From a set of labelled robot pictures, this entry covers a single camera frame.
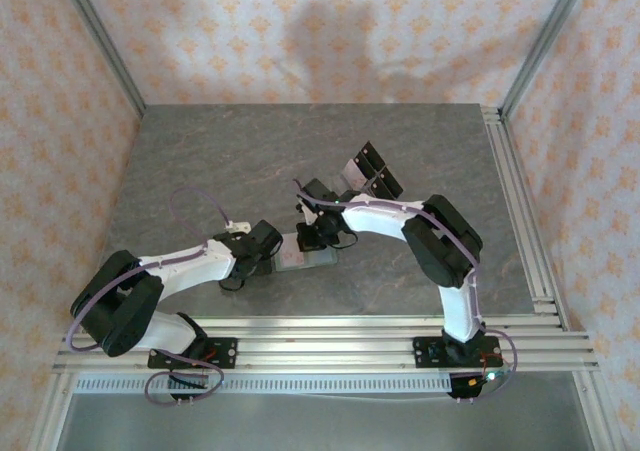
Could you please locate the black clear-sleeve card holder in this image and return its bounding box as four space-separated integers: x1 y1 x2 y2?
337 140 405 200

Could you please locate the black left controller board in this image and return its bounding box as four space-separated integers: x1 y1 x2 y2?
167 373 211 403

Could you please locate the black controller board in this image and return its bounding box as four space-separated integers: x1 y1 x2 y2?
446 368 512 403
167 373 211 403

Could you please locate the grey metal sheet panel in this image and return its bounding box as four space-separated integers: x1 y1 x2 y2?
59 393 591 451

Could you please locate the orange patterned white curtain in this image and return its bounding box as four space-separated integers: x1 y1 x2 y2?
0 0 640 451

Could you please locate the black right controller board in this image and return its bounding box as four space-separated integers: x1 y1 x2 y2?
446 368 512 403

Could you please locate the white right camera bracket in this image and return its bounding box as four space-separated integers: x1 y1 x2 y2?
297 200 319 230

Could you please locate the thin black right gripper wire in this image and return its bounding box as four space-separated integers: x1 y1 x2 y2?
327 230 359 252

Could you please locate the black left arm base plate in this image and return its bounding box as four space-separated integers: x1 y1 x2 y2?
147 337 239 371

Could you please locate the aluminium mounting rail beam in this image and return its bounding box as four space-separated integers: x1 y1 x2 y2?
52 315 601 375

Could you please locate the white slotted cable duct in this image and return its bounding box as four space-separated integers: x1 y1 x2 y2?
74 374 452 396

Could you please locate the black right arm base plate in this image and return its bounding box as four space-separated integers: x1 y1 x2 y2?
412 335 501 370

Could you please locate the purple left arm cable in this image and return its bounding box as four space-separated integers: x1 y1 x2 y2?
67 186 251 407

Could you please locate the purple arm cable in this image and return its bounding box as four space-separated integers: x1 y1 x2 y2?
291 177 520 405
67 186 251 407

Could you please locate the aluminium side table rail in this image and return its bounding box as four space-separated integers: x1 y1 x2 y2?
482 106 571 333

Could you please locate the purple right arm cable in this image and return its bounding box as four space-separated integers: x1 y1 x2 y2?
291 177 520 405

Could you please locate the aluminium frame post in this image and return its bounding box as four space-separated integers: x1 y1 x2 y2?
53 0 149 117
499 0 597 117

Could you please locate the aluminium lower frame rail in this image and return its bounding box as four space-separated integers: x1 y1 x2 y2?
27 370 76 451
572 370 627 451

